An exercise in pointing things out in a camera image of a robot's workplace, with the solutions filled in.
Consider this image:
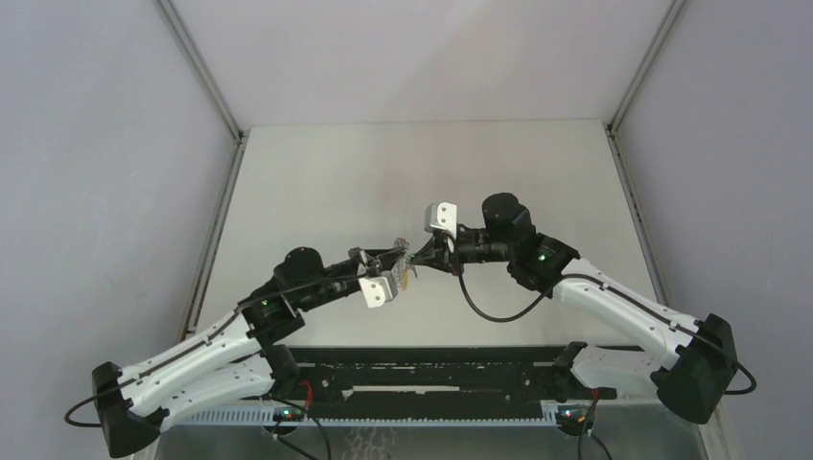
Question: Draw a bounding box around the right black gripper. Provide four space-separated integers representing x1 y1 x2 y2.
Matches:
411 231 513 279

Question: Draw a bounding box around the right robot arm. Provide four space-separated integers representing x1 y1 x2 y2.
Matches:
408 193 743 425

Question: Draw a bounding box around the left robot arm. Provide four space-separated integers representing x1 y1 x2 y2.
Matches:
92 247 407 458

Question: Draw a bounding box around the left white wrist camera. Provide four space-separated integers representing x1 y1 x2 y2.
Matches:
359 271 398 309

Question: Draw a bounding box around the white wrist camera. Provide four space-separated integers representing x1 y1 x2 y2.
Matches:
425 202 457 241
359 271 398 309

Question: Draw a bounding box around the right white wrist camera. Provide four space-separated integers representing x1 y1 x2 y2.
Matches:
425 202 457 241

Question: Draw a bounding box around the right black camera cable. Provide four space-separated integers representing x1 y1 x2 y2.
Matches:
453 241 758 396

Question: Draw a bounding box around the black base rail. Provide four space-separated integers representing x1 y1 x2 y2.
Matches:
270 345 618 426

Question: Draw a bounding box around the right aluminium frame post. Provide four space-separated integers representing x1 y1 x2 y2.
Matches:
604 0 692 304

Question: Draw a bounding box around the aluminium frame post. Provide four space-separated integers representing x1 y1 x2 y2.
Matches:
153 0 246 341
604 0 692 304

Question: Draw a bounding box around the left aluminium frame post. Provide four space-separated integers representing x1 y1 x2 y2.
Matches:
153 0 246 341

